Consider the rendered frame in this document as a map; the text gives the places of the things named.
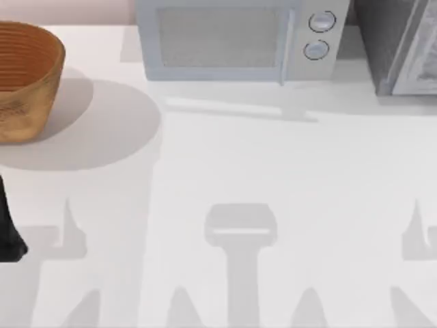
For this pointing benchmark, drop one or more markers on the microwave oven door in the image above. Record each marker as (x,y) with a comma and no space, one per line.
(218,41)

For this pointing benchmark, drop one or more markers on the pale microwave oven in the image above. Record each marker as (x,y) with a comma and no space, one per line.
(327,65)

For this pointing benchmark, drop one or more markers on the round microwave knob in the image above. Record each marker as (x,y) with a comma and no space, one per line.
(322,21)
(316,50)

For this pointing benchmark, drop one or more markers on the brown wicker basket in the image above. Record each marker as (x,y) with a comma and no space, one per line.
(41,99)

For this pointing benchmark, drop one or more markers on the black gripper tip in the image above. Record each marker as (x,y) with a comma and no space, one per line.
(8,235)

